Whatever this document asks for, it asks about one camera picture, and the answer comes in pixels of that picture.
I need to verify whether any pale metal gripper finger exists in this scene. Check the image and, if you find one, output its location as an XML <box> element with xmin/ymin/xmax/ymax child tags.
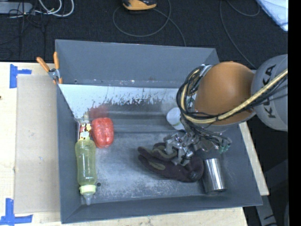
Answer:
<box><xmin>164</xmin><ymin>135</ymin><xmax>177</xmax><ymax>155</ymax></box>
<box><xmin>173</xmin><ymin>149</ymin><xmax>191</xmax><ymax>166</ymax></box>

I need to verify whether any dark brown glove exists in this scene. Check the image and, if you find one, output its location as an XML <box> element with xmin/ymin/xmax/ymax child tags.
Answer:
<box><xmin>137</xmin><ymin>142</ymin><xmax>205</xmax><ymax>183</ymax></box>

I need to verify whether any white plastic cup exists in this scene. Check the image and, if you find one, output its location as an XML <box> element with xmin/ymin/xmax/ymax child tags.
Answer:
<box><xmin>166</xmin><ymin>107</ymin><xmax>185</xmax><ymax>130</ymax></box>

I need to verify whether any shiny metal cup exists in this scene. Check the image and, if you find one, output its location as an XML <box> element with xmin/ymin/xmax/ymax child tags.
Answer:
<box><xmin>196</xmin><ymin>148</ymin><xmax>228</xmax><ymax>194</ymax></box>

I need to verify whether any grey metal bin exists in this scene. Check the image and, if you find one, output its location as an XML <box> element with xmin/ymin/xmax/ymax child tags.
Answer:
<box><xmin>54</xmin><ymin>39</ymin><xmax>263</xmax><ymax>224</ymax></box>

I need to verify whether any red toy bell pepper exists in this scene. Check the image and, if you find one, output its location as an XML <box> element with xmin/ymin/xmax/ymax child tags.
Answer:
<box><xmin>91</xmin><ymin>117</ymin><xmax>115</xmax><ymax>149</ymax></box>

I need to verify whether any yellow clear baby bottle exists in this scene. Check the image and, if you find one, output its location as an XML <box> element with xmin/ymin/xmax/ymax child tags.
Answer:
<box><xmin>74</xmin><ymin>135</ymin><xmax>98</xmax><ymax>206</ymax></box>

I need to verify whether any pale flat board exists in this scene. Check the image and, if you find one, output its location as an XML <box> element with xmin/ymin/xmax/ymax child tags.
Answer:
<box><xmin>13</xmin><ymin>73</ymin><xmax>62</xmax><ymax>214</ymax></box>

